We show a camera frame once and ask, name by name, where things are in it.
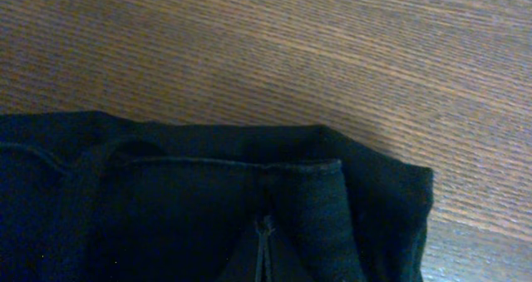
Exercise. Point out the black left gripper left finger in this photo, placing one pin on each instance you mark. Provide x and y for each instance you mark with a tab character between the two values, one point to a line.
242	264

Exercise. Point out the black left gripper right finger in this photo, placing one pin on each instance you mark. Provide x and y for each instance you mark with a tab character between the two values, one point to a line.
280	262

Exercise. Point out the black pants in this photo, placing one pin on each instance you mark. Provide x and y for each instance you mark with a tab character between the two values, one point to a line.
86	196

